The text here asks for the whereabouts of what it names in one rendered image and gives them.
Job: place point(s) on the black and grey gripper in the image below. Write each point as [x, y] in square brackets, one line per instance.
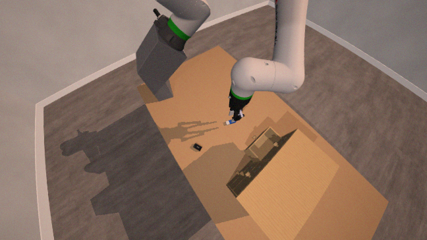
[236, 110]

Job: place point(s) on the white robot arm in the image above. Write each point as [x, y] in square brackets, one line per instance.
[284, 74]

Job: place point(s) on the small tan wooden chest of drawers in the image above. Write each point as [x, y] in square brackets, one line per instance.
[283, 195]

